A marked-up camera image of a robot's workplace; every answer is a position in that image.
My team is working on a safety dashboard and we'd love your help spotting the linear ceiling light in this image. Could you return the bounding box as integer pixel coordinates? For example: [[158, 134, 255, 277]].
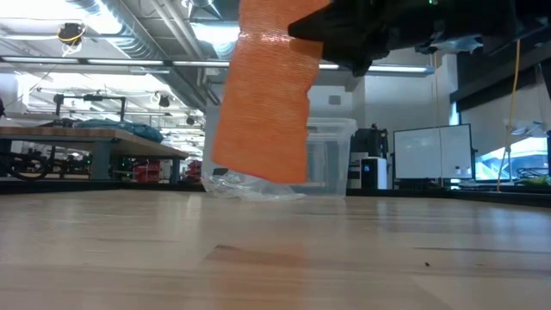
[[0, 54, 436, 77]]

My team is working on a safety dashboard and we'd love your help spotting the teal cloth cover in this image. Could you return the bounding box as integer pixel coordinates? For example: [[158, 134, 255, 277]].
[[73, 118, 165, 145]]

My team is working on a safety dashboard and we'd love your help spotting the white whiteboard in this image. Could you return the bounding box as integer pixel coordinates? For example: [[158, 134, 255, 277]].
[[393, 123, 475, 182]]

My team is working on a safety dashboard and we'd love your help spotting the clear plastic bag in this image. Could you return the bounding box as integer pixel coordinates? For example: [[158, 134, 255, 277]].
[[201, 168, 307, 202]]

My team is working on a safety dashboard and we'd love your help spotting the black camera rig frame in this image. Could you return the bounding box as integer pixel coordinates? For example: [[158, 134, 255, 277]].
[[53, 92, 128, 122]]

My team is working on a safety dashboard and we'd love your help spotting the yellow hanging cable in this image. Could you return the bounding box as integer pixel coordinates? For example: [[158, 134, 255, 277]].
[[496, 38, 523, 194]]

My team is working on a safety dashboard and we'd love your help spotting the black ceiling cable reel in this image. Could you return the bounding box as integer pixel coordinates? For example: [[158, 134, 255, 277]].
[[56, 22, 87, 57]]

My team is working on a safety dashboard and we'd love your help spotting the wooden workbench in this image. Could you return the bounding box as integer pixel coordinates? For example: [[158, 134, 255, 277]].
[[0, 126, 190, 184]]

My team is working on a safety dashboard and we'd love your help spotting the orange bandage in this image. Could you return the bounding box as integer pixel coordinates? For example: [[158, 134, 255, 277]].
[[210, 0, 332, 185]]

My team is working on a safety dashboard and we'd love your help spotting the black cable coil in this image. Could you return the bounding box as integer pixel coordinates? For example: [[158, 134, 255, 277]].
[[6, 151, 49, 182]]

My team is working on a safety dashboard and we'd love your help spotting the clear plastic storage box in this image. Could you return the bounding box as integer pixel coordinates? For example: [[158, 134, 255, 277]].
[[300, 128, 353, 199]]

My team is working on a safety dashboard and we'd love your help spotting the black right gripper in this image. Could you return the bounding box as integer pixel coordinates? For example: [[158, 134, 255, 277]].
[[287, 0, 436, 78]]

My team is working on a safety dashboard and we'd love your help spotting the silver ventilation duct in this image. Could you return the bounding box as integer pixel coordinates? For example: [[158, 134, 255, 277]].
[[66, 0, 225, 111]]

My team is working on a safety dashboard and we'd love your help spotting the black machine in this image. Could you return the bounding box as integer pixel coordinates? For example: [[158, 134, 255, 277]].
[[349, 123, 391, 189]]

